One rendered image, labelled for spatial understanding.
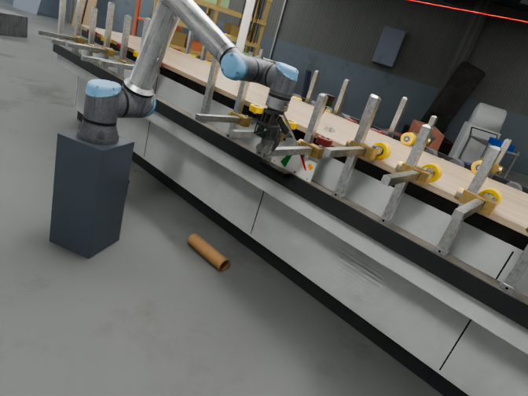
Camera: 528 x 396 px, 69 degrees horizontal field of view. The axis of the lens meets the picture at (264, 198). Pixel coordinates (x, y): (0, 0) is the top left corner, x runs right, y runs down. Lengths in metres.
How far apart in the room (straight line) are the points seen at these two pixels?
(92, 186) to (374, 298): 1.50
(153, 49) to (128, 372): 1.38
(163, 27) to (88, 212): 0.95
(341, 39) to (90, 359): 9.89
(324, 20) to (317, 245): 9.08
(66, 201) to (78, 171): 0.19
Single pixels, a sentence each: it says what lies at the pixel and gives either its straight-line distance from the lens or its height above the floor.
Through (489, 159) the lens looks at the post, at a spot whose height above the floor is 1.10.
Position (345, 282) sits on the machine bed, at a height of 0.22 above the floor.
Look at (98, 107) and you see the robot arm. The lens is 1.96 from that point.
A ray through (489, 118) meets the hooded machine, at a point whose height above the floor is 1.08.
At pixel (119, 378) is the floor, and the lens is 1.66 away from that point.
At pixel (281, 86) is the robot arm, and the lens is 1.50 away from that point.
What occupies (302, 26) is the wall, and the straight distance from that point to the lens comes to 10.94.
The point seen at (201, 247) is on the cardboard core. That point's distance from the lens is 2.31.
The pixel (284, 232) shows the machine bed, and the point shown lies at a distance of 2.29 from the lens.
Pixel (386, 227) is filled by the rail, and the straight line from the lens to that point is 1.70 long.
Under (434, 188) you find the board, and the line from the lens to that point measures 1.80.
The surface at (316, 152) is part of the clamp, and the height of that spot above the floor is 0.85.
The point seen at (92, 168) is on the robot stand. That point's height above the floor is 0.50.
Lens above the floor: 1.27
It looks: 22 degrees down
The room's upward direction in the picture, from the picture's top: 17 degrees clockwise
